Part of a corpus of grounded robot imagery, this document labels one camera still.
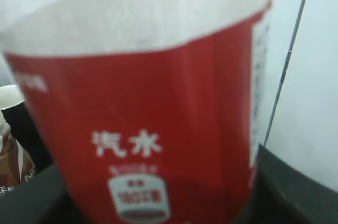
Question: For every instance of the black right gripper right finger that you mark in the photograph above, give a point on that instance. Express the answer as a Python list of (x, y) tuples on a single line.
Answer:
[(284, 195)]

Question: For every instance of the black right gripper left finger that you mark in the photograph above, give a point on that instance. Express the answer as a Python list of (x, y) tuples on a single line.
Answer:
[(44, 199)]

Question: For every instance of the cola bottle red label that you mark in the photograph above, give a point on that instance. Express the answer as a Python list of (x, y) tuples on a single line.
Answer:
[(148, 107)]

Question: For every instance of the brown Nescafe coffee bottle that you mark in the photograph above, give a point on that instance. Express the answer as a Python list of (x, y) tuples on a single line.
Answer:
[(16, 165)]

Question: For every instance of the black ceramic mug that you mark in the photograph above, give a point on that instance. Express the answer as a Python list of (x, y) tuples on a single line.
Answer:
[(23, 126)]

